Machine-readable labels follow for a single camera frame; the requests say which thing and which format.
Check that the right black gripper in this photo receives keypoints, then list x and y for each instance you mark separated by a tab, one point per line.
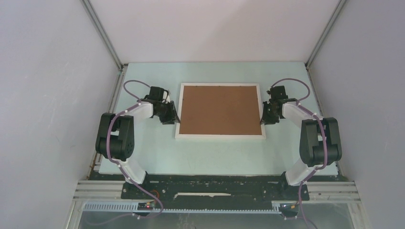
265	119

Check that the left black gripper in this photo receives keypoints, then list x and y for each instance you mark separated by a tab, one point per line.
173	117

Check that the white picture frame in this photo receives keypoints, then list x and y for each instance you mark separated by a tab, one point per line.
177	126

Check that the brown backing board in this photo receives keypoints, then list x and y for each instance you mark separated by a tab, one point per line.
220	109

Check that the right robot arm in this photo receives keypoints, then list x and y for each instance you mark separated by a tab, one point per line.
320	142

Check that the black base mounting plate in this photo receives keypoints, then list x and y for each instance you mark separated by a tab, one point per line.
208	192

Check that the left corner aluminium profile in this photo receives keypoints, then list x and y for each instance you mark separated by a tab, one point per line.
90	10

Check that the corner aluminium profile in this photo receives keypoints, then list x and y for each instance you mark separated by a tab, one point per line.
90	10
327	29

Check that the right corner aluminium profile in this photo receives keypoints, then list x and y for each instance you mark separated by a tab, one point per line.
327	29

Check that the white toothed cable duct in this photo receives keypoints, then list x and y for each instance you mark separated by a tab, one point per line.
128	207

